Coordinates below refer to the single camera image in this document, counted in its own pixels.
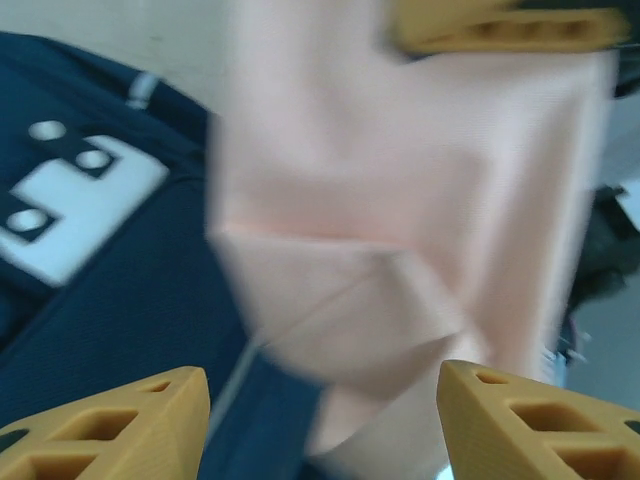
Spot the pink fabric pencil case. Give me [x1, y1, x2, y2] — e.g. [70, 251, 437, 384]
[204, 0, 621, 469]

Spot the navy blue backpack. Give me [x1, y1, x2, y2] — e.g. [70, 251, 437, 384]
[0, 29, 331, 480]

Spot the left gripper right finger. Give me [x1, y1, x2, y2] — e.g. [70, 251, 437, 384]
[437, 359, 640, 480]

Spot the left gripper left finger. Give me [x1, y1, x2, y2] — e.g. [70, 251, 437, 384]
[0, 366, 211, 480]

